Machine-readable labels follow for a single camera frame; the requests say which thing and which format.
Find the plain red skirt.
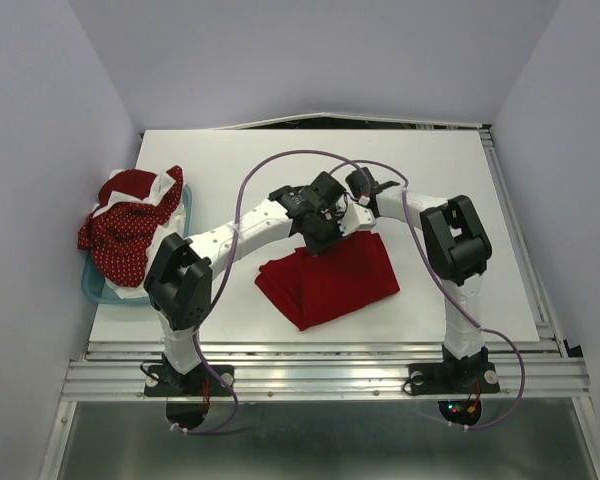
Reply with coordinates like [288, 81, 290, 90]
[255, 231, 400, 331]

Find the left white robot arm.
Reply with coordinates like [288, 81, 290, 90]
[144, 172, 369, 394]

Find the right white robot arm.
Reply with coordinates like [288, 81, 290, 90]
[345, 167, 500, 396]

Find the red polka dot skirt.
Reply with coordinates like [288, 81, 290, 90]
[76, 165, 186, 289]

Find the teal plastic basket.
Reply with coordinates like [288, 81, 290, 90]
[81, 185, 192, 306]

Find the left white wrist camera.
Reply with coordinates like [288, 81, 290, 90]
[338, 203, 376, 237]

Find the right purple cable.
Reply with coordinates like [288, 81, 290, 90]
[329, 158, 527, 434]

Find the purple cable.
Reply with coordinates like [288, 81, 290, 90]
[329, 158, 527, 434]
[167, 148, 371, 435]

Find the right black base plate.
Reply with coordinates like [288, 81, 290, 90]
[402, 363, 500, 396]

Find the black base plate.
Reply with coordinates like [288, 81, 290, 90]
[140, 362, 231, 398]
[402, 363, 500, 396]

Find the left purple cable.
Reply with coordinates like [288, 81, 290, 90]
[167, 148, 371, 435]

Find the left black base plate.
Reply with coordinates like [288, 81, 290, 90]
[140, 362, 231, 398]

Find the aluminium frame rail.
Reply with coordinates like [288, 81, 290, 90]
[41, 128, 600, 479]

